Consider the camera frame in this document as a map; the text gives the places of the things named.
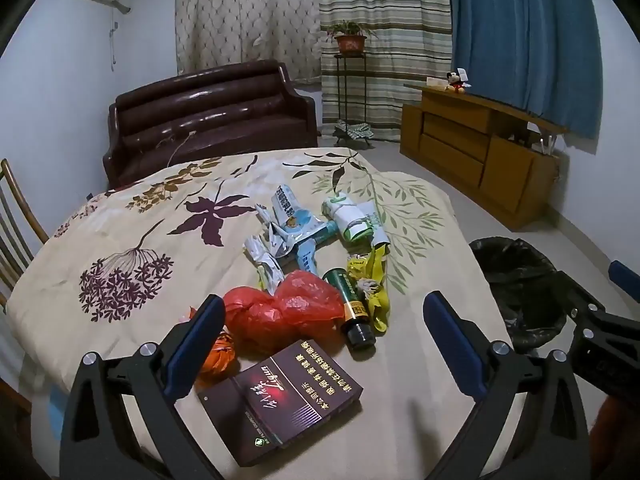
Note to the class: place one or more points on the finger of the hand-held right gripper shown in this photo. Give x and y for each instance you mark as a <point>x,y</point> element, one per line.
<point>582,302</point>
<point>625,277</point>

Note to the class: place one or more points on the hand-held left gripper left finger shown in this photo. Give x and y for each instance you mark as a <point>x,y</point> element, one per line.
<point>192,345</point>

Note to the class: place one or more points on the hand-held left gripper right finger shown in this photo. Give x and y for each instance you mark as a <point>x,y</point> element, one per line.
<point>452,345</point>

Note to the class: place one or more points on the bin with black bag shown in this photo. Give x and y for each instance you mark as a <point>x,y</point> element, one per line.
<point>520,290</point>

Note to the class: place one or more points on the yellow snack wrapper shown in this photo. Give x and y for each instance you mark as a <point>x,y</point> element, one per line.
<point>380,300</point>

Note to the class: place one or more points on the dark cigarette box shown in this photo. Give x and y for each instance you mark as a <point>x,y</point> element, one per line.
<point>280,405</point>

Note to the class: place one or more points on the white blue cartoon bag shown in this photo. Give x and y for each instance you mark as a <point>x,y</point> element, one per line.
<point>287,210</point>

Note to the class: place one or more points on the teal white sachet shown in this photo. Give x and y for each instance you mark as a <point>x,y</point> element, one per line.
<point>320,235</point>

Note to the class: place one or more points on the person's right forearm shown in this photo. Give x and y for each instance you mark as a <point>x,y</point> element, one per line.
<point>617,440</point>

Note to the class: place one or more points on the orange crumpled wrapper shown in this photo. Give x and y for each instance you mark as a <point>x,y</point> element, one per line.
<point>220,362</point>

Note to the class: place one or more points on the red plastic bag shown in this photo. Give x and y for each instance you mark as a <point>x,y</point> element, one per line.
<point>280,310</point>

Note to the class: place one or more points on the dark bottle with green label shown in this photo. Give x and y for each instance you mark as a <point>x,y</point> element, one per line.
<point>350,310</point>

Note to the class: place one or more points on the crumpled silver wrapper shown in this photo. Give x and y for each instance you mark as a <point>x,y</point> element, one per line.
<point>265,260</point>

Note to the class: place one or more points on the white sachet with green print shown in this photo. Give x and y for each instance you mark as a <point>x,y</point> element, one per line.
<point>370,232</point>

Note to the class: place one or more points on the light blue sachet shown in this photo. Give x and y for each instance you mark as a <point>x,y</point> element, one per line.
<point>306,261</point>

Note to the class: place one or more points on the white router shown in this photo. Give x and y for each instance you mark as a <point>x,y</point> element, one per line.
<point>546,146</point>

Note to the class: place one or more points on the wooden cabinet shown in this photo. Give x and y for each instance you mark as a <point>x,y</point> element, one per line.
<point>455,155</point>

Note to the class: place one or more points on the wooden chair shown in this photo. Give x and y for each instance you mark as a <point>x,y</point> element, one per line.
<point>15,230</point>

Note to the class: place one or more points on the striped cloth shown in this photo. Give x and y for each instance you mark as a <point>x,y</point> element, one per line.
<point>355,131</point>

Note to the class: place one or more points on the brown leather sofa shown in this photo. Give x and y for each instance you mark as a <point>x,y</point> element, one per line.
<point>210,110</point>

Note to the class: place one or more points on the mouse plush toy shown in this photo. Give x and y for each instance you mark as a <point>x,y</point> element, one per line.
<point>456,84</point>

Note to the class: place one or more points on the tissue box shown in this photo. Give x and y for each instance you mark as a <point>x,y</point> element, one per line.
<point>436,83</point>

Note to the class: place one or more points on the blue curtain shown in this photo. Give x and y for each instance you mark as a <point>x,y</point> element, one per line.
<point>525,35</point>

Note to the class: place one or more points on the black metal plant stand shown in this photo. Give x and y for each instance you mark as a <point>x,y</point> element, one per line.
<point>340,90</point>

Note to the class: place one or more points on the potted plant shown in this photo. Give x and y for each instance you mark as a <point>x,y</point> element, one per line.
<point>350,42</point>

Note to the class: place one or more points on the beige patterned curtain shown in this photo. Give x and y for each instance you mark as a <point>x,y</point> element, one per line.
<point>245,15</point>

